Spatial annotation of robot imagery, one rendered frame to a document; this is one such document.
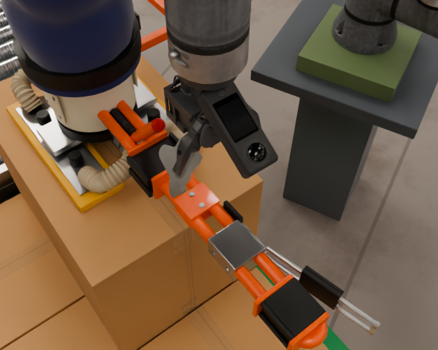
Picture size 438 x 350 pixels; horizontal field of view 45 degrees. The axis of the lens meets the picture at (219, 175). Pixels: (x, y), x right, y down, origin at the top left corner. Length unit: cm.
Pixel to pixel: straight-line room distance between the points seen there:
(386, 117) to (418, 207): 85
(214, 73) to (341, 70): 100
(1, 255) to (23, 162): 44
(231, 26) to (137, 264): 60
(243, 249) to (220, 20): 42
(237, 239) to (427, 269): 141
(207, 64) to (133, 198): 56
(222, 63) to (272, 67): 105
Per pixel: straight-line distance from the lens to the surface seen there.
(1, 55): 214
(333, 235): 216
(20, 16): 93
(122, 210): 107
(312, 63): 158
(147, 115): 115
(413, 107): 159
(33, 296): 149
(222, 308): 140
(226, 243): 85
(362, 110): 154
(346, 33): 162
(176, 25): 56
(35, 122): 123
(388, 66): 161
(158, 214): 106
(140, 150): 96
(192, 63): 58
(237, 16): 55
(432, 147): 255
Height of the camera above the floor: 184
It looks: 54 degrees down
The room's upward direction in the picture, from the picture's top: straight up
